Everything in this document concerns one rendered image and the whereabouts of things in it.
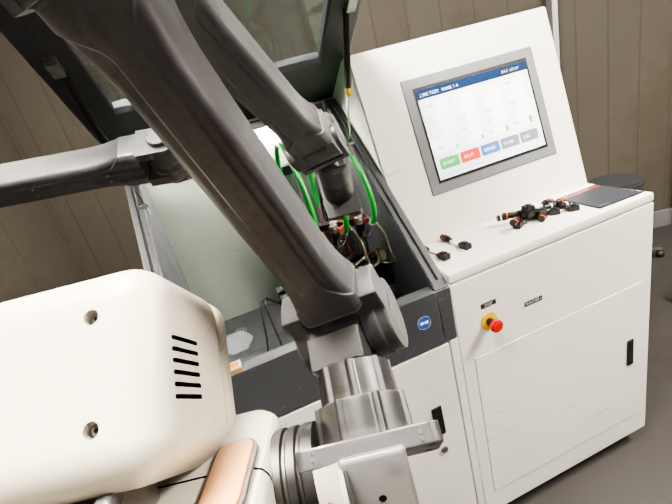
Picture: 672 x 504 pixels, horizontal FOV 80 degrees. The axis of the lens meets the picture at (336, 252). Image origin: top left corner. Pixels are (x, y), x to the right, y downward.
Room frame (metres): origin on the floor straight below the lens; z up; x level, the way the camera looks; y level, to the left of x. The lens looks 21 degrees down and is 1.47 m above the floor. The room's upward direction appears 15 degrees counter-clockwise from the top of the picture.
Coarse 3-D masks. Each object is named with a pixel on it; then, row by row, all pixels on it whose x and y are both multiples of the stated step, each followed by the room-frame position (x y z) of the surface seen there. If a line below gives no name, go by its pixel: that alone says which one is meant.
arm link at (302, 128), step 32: (192, 0) 0.37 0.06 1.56; (192, 32) 0.39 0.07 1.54; (224, 32) 0.40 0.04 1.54; (224, 64) 0.42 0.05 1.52; (256, 64) 0.44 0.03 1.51; (256, 96) 0.47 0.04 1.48; (288, 96) 0.50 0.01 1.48; (288, 128) 0.53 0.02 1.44; (320, 128) 0.57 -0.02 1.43; (320, 160) 0.62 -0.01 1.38
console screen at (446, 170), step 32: (480, 64) 1.31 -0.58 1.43; (512, 64) 1.33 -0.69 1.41; (416, 96) 1.25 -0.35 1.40; (448, 96) 1.27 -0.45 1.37; (480, 96) 1.28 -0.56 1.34; (512, 96) 1.30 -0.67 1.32; (416, 128) 1.22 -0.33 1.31; (448, 128) 1.24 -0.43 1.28; (480, 128) 1.26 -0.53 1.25; (512, 128) 1.27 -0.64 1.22; (544, 128) 1.30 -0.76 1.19; (448, 160) 1.21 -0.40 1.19; (480, 160) 1.23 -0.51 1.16; (512, 160) 1.25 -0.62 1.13
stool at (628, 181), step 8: (600, 176) 2.45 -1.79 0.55; (608, 176) 2.41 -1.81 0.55; (616, 176) 2.37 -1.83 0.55; (624, 176) 2.33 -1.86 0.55; (632, 176) 2.30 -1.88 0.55; (640, 176) 2.27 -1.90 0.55; (600, 184) 2.31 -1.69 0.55; (608, 184) 2.28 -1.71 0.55; (616, 184) 2.24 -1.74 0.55; (624, 184) 2.21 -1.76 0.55; (632, 184) 2.18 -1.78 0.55; (640, 184) 2.18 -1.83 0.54; (656, 248) 2.20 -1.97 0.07
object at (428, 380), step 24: (408, 360) 0.87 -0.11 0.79; (432, 360) 0.88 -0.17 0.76; (408, 384) 0.86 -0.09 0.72; (432, 384) 0.88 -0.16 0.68; (312, 408) 0.80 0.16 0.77; (432, 408) 0.87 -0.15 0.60; (456, 408) 0.89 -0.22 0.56; (456, 432) 0.89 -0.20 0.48; (408, 456) 0.85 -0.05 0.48; (432, 456) 0.87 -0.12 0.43; (456, 456) 0.88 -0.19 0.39; (432, 480) 0.86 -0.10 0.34; (456, 480) 0.88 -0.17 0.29
